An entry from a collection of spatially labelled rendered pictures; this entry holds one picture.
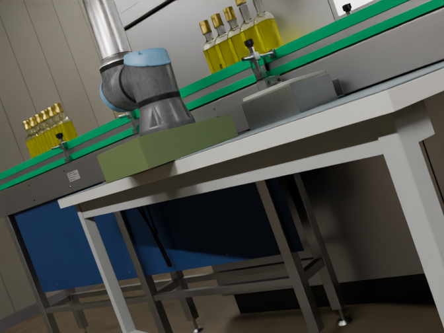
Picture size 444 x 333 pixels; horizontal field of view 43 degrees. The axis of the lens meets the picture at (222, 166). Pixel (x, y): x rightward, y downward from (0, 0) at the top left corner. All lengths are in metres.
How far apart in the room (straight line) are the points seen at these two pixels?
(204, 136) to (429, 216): 0.64
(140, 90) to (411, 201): 0.81
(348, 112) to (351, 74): 0.84
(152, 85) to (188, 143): 0.21
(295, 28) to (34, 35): 3.11
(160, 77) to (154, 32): 0.96
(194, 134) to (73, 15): 3.68
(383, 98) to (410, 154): 0.11
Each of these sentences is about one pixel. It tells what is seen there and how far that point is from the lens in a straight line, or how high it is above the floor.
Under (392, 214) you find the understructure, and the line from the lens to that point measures 1.99.
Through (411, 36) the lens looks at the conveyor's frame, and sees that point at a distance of 1.63.
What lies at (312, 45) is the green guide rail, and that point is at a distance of 1.77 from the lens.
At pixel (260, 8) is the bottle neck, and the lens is 1.89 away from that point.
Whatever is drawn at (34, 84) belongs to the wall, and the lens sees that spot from 4.66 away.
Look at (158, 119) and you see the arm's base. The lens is 1.44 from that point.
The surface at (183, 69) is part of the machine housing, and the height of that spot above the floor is 1.07.
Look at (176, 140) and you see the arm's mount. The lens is 1.31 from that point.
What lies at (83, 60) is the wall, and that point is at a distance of 4.84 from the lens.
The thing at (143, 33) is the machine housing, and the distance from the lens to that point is 2.45.
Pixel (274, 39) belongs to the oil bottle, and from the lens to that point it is 1.85.
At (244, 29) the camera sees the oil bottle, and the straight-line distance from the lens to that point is 1.91.
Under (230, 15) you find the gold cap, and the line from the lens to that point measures 1.95.
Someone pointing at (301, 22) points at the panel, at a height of 1.03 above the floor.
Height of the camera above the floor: 0.76
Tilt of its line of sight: 3 degrees down
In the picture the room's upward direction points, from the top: 20 degrees counter-clockwise
